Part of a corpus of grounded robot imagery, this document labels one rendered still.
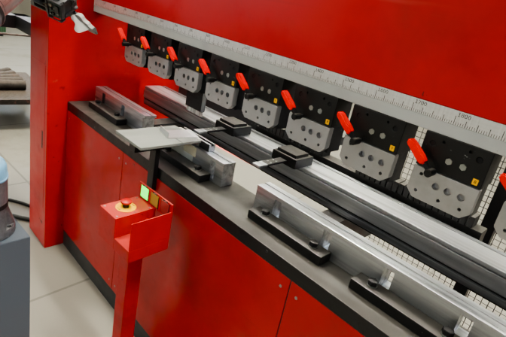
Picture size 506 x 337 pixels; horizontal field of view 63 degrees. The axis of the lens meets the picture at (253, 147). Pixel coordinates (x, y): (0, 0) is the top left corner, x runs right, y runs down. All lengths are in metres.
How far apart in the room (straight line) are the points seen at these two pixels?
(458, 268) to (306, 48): 0.78
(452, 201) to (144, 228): 0.92
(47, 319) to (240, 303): 1.11
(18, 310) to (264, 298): 0.76
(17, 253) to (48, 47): 1.14
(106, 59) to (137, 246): 1.22
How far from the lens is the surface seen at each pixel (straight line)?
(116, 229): 1.49
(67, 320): 2.25
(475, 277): 1.38
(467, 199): 1.02
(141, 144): 1.49
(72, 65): 2.31
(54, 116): 2.35
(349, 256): 1.22
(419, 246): 1.41
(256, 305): 1.36
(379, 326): 1.11
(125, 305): 1.69
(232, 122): 1.77
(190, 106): 1.65
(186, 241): 1.56
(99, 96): 2.29
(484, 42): 1.00
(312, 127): 1.19
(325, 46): 1.17
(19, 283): 1.48
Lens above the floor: 1.54
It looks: 20 degrees down
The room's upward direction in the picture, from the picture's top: 11 degrees clockwise
